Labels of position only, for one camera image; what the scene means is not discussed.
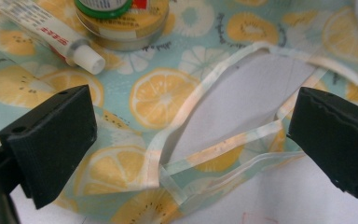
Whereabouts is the citrus print tote bag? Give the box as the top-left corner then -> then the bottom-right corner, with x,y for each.
0,0 -> 358,224

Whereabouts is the white ointment tube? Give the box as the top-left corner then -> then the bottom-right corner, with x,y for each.
0,0 -> 106,76

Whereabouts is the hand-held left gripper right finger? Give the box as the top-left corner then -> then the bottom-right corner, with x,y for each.
287,87 -> 358,200

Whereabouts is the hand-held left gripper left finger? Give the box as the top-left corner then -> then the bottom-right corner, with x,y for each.
0,84 -> 98,210

